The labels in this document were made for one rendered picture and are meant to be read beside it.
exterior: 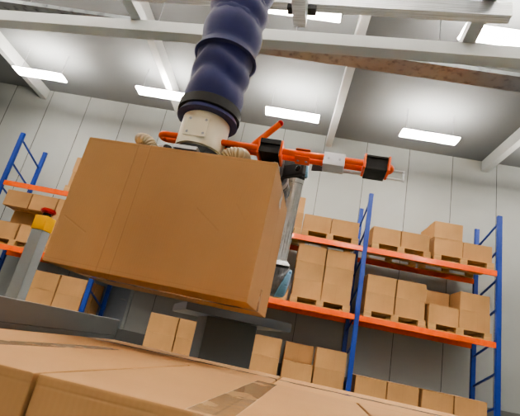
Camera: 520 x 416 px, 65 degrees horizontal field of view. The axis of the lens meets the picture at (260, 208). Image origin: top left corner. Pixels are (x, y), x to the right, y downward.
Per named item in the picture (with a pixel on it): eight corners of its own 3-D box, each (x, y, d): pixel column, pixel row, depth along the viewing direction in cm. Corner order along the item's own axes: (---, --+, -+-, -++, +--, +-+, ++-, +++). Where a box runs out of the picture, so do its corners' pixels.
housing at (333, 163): (322, 163, 134) (324, 150, 135) (321, 172, 140) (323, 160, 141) (343, 166, 132) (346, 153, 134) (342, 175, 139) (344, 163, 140)
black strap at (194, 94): (168, 96, 139) (172, 86, 140) (187, 131, 161) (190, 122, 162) (233, 104, 135) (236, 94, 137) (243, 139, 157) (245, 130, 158)
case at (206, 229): (40, 260, 116) (89, 136, 128) (108, 285, 153) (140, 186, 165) (247, 303, 104) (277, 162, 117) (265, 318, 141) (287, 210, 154)
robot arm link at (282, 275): (255, 290, 220) (285, 154, 225) (287, 297, 217) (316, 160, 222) (250, 293, 205) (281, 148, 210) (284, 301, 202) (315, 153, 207)
